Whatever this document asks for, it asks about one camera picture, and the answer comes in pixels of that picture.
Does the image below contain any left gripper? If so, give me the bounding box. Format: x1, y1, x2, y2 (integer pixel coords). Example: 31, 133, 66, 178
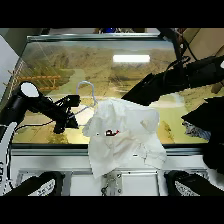
52, 107, 81, 135

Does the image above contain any white clothes hanger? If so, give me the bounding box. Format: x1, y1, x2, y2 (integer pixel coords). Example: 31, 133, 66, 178
67, 80, 100, 121

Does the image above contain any white T-shirt with red print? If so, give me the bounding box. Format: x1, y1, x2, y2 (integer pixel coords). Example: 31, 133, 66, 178
82, 97, 168, 180

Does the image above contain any patterned garment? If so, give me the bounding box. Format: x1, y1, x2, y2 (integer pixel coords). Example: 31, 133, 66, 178
182, 120, 212, 141

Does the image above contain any black cable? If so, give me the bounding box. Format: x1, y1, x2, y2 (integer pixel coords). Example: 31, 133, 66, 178
162, 55, 193, 90
14, 120, 56, 132

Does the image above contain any silver frame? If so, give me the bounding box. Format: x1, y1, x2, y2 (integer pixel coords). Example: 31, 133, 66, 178
9, 33, 214, 197

